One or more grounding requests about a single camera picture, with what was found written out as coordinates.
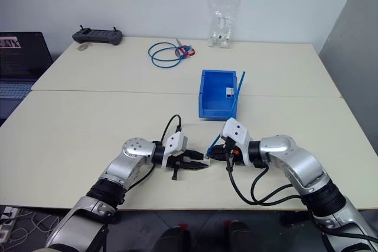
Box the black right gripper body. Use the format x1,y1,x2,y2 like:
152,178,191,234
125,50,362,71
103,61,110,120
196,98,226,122
220,136,246,168

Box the coiled blue cable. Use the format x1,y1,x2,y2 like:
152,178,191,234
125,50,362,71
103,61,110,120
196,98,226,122
147,41,185,68

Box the dark laptop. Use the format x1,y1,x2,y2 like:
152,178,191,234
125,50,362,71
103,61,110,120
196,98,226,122
0,31,54,120

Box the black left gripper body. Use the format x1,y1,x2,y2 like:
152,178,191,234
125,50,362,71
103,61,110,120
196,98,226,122
165,151,192,182

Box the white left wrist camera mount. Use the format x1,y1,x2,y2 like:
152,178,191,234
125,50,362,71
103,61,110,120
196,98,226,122
161,132,189,168

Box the blue plastic bin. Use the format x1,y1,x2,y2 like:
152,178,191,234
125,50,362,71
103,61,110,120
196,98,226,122
197,69,239,120

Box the black handheld controller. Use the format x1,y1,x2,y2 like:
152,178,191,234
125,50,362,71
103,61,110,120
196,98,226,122
72,25,123,45

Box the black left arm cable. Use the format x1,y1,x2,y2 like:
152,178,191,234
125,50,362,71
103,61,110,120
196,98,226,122
118,114,183,203

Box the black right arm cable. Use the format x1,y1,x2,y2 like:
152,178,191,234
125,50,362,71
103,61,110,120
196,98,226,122
225,145,299,206

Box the clear plastic bag of couplers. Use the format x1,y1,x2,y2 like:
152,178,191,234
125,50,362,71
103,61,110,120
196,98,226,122
206,0,242,48

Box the white floor cables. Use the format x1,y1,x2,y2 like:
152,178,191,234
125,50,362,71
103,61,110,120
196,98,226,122
8,208,61,252

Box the white power strip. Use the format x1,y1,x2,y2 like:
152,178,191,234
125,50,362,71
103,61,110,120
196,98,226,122
0,204,19,244

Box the grey partition panel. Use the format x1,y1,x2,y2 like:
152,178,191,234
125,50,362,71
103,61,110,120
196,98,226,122
318,0,378,158

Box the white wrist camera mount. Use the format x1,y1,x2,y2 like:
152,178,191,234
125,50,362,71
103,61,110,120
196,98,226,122
161,132,189,168
221,117,252,158

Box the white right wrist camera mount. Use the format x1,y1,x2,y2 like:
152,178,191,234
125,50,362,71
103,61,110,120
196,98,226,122
221,117,252,158

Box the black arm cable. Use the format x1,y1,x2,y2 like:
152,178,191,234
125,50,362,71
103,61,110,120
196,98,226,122
118,114,183,203
225,145,299,206

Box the dark rounded shape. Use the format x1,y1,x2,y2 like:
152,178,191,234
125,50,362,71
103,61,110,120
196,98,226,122
159,224,191,252

